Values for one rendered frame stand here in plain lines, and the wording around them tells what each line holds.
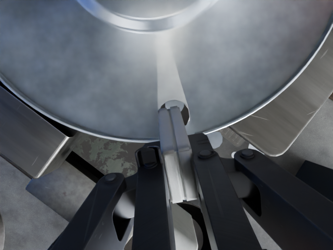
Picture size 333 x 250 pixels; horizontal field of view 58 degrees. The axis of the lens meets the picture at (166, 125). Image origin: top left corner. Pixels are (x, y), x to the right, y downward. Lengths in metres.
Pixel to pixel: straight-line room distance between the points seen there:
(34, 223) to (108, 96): 0.97
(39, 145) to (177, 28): 0.18
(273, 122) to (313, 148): 0.89
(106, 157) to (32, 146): 0.09
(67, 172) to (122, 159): 0.07
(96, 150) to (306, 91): 0.24
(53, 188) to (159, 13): 0.26
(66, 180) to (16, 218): 0.80
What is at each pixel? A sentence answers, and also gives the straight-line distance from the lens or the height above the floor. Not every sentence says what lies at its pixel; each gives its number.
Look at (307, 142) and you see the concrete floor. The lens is 1.11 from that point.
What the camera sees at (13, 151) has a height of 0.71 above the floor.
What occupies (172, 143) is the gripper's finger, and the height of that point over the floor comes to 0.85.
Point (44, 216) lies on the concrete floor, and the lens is 1.14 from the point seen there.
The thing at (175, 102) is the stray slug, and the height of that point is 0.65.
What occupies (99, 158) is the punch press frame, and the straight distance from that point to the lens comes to 0.37.
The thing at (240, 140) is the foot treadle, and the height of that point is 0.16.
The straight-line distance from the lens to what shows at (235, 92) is 0.22.
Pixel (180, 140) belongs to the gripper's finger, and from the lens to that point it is 0.15.
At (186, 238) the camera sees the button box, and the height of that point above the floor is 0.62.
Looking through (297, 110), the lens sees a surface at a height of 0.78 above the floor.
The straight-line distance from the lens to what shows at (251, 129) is 0.23.
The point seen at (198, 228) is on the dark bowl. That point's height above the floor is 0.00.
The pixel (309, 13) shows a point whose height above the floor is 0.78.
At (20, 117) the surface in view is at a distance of 0.33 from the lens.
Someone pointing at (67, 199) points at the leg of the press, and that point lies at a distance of 0.39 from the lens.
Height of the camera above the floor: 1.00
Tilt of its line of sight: 88 degrees down
